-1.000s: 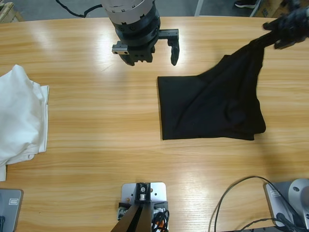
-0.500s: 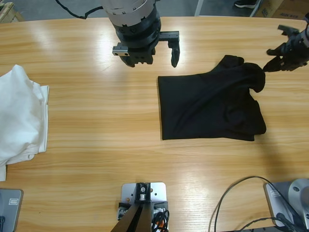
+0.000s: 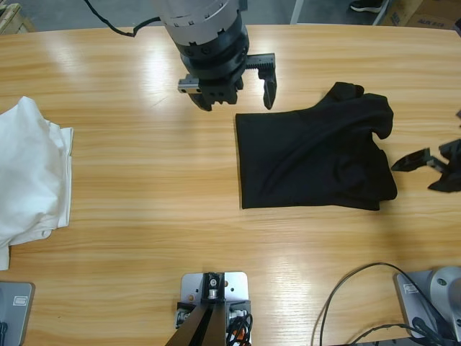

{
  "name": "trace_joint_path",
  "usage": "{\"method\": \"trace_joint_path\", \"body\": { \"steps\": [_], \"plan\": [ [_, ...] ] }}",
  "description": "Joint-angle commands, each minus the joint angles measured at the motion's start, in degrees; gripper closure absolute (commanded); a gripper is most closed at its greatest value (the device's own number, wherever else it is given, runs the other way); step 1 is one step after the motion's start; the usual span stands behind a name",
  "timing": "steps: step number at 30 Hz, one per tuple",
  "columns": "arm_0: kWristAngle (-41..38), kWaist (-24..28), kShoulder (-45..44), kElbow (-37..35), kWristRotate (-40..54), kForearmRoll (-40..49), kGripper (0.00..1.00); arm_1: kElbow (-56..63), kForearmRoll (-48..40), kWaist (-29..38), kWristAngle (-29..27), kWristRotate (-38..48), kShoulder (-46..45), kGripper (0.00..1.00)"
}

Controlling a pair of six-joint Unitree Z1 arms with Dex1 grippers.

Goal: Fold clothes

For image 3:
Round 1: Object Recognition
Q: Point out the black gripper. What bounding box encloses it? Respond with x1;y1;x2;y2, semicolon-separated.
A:
390;108;461;194
177;29;279;113

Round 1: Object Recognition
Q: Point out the black Unitree polo shirt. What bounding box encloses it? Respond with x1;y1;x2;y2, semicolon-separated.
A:
235;81;399;212

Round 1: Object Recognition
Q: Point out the white Unitree T-shirt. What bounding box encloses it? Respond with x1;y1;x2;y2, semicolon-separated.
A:
0;231;57;271
0;96;75;249

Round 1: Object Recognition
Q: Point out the brown cardboard box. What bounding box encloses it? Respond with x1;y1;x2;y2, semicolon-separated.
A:
389;0;461;31

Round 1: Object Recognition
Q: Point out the black white shoe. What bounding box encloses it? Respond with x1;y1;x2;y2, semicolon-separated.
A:
349;0;387;14

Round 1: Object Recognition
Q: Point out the wooden pallet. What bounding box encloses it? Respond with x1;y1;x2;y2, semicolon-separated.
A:
0;2;37;35

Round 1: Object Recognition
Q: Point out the white metal post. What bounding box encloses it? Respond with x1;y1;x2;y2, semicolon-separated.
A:
290;0;307;25

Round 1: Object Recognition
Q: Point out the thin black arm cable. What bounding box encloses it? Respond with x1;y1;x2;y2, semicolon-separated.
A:
83;0;165;38

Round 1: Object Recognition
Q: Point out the black cable at base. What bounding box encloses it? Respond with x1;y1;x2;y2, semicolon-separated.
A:
317;262;440;346

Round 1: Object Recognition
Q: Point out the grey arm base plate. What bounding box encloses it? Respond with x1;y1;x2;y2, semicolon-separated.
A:
0;281;34;346
393;266;461;341

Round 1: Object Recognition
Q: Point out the white block with dark post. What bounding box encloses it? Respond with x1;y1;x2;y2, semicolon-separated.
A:
173;271;254;346

